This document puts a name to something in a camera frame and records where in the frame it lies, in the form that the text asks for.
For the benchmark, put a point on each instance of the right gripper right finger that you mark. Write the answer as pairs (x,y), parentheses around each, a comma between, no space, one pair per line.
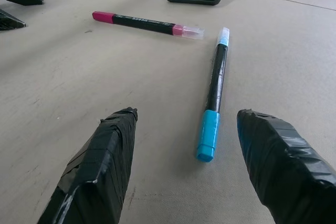
(283,171)

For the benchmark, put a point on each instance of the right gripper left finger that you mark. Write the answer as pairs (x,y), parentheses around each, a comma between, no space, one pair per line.
(105,166)

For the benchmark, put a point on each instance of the blue marker pen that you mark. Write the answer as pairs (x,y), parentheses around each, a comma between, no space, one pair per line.
(208,132)

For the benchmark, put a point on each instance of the pink marker pen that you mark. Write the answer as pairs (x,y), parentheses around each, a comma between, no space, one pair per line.
(141,22)

